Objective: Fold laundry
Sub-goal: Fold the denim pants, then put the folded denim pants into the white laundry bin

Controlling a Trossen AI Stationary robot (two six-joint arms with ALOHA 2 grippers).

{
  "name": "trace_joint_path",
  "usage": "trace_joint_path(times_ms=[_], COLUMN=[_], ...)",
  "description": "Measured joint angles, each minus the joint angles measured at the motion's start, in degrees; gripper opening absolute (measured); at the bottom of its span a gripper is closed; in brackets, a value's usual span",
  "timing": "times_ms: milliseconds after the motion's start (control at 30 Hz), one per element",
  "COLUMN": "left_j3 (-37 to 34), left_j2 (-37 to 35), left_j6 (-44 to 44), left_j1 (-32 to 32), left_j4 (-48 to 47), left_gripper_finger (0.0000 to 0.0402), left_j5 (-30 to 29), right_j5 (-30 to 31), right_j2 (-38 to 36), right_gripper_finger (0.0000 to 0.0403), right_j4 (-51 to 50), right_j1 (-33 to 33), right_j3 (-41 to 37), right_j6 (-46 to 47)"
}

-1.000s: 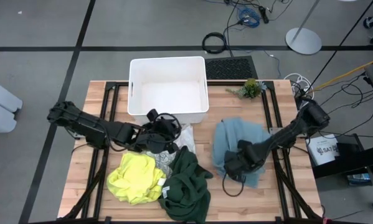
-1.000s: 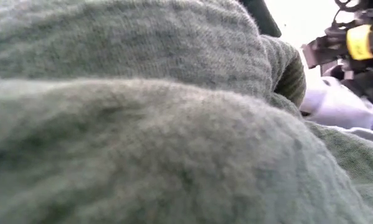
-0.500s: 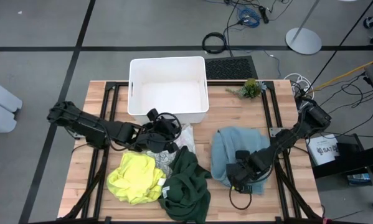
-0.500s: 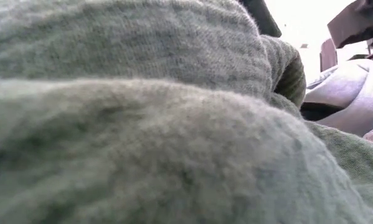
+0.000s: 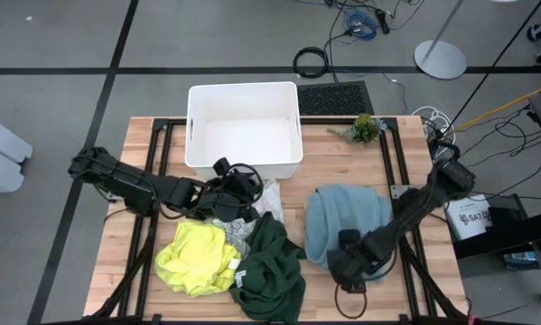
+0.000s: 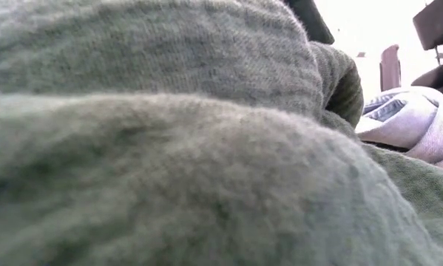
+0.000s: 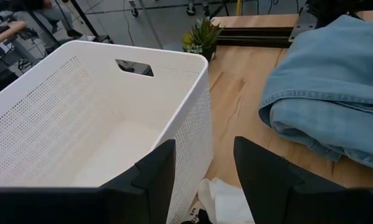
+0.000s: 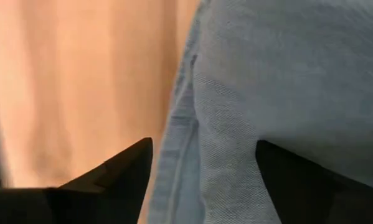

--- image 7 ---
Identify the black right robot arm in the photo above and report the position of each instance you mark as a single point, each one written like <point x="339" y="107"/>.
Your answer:
<point x="335" y="9"/>

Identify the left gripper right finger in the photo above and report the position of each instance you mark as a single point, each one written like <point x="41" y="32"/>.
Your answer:
<point x="282" y="199"/>

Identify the blue denim jeans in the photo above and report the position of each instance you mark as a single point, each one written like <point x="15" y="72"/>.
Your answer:
<point x="329" y="77"/>

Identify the plain white garment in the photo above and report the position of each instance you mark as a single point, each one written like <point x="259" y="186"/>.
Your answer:
<point x="223" y="202"/>

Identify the grey metal mounting bracket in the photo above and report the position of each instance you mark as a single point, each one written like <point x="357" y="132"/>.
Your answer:
<point x="301" y="28"/>

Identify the black stand leg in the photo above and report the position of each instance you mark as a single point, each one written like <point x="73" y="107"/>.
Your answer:
<point x="83" y="18"/>

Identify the black aluminium table frame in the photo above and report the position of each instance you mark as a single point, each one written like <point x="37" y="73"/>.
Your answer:
<point x="254" y="37"/>

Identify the person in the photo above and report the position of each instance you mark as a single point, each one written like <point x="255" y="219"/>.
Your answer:
<point x="46" y="18"/>

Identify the white perforated laundry basket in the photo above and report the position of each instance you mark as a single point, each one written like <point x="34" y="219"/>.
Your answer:
<point x="80" y="109"/>

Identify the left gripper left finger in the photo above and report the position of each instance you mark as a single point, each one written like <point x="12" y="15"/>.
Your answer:
<point x="136" y="199"/>

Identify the black caster wheel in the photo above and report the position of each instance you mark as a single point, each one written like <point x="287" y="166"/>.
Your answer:
<point x="190" y="9"/>
<point x="134" y="11"/>

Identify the long yellow bar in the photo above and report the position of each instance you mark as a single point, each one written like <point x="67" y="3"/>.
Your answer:
<point x="238" y="7"/>

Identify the small potted succulent plant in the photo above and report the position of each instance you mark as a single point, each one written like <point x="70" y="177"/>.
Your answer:
<point x="201" y="37"/>

